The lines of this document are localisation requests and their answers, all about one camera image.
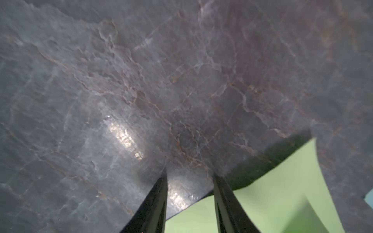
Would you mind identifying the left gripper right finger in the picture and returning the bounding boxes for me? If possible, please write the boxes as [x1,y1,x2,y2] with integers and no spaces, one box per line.
[213,174,259,233]

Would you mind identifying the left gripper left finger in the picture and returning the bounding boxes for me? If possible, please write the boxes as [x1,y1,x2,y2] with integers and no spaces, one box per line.
[120,171,168,233]

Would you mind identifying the large green paper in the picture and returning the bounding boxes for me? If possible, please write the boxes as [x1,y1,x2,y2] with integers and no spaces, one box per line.
[164,137,346,233]

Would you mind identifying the far left blue paper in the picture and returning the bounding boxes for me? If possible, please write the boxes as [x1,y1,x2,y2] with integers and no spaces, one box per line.
[364,189,373,209]

